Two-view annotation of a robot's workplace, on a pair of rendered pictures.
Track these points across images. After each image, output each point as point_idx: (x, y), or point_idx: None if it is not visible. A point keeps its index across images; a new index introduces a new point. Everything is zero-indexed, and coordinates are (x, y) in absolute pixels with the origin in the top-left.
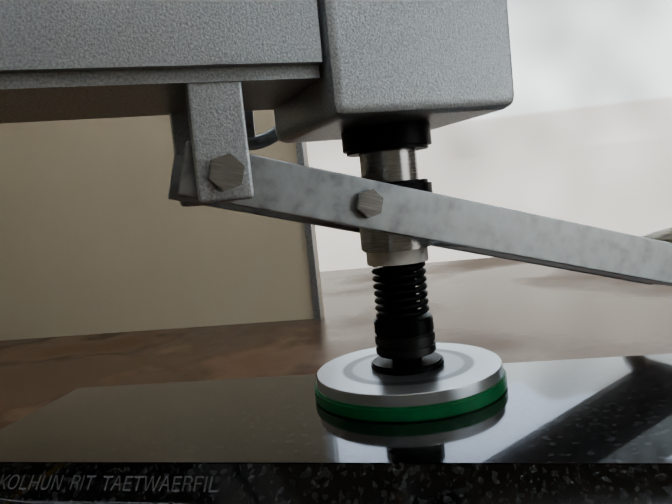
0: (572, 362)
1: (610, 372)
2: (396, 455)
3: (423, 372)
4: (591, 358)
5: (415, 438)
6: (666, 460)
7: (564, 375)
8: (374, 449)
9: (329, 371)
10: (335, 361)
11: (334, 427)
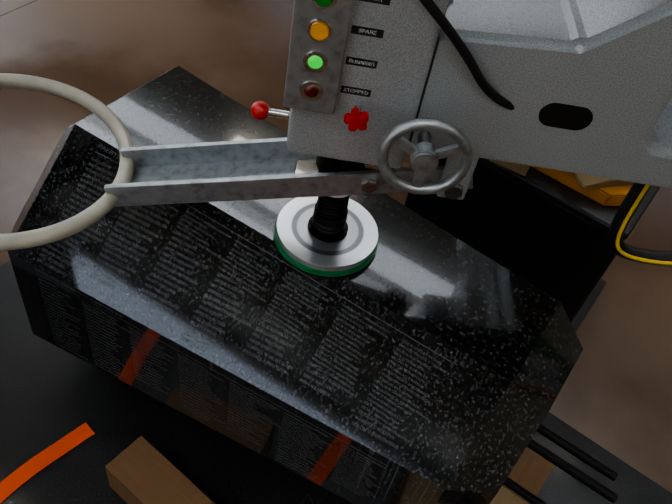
0: (232, 210)
1: None
2: None
3: None
4: (219, 208)
5: (358, 196)
6: None
7: (254, 202)
8: (377, 199)
9: (366, 247)
10: (355, 259)
11: (382, 222)
